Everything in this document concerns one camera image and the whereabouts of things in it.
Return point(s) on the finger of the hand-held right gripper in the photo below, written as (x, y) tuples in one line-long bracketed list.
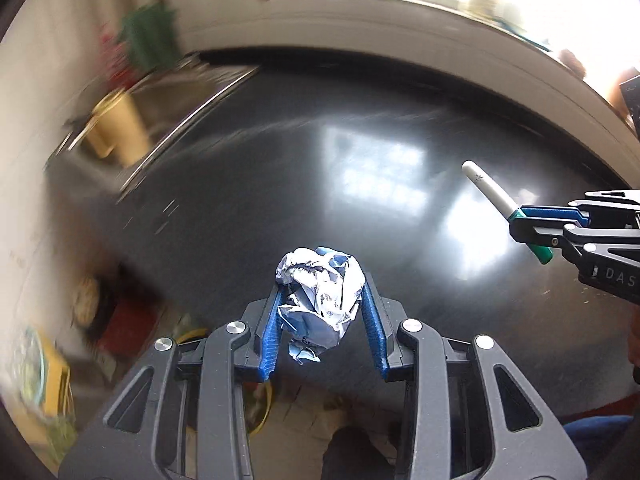
[(535, 235), (555, 214)]

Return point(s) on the red container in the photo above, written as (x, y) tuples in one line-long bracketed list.
[(127, 330)]

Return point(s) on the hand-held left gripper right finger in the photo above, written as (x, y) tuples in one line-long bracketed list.
[(375, 330)]

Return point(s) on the white blue paper ball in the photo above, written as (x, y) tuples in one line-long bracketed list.
[(320, 295)]

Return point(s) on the steel sink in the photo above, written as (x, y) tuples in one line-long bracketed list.
[(165, 110)]

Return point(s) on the yellow cup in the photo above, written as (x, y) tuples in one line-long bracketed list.
[(117, 127)]

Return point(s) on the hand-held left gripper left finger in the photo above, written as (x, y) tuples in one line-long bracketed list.
[(270, 340)]

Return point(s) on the white marker with green cap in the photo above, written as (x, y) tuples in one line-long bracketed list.
[(487, 185)]

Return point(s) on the yellow rimmed bin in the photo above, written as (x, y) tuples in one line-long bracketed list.
[(260, 400)]

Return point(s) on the yellow patterned box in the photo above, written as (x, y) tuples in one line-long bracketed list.
[(45, 390)]

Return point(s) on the green cloth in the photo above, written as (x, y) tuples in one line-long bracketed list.
[(152, 35)]

